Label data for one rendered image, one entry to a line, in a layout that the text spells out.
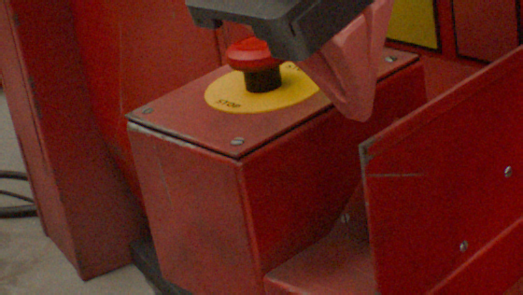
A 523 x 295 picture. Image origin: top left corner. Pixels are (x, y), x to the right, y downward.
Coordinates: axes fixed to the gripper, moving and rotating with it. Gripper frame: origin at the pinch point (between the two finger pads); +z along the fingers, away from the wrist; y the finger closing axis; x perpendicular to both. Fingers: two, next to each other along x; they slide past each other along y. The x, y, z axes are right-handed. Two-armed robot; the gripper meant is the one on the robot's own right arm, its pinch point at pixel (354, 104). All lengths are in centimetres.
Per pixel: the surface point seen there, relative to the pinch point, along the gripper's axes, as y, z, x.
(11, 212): 26, 87, 154
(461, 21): 10.5, 1.6, 0.4
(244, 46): 1.9, -0.5, 10.0
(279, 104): 0.6, 2.1, 7.0
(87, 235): 26, 79, 117
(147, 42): 35, 35, 80
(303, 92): 2.3, 2.6, 6.8
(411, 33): 10.2, 3.1, 4.6
